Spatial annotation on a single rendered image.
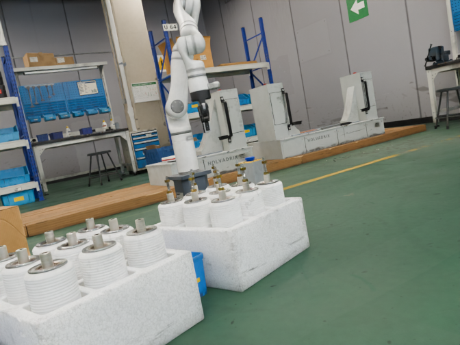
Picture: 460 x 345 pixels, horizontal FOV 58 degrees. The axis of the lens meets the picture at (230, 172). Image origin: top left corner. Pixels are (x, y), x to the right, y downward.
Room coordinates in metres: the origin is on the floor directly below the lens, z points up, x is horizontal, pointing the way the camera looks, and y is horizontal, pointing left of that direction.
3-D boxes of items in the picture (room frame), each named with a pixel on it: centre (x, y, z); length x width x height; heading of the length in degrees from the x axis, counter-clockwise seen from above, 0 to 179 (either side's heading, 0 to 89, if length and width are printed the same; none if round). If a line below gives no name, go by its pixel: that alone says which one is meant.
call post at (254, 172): (1.66, -0.09, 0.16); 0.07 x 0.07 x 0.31; 49
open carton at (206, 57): (6.78, 0.34, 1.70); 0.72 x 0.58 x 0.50; 124
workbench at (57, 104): (6.52, 2.23, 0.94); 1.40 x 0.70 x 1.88; 121
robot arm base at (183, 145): (1.78, 0.17, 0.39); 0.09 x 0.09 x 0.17; 31
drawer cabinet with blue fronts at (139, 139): (6.95, 1.38, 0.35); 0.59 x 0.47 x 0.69; 31
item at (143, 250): (0.99, 0.24, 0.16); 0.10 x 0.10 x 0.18
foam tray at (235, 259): (1.39, 0.05, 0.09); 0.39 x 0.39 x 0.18; 49
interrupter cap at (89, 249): (0.90, 0.32, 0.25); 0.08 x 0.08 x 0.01
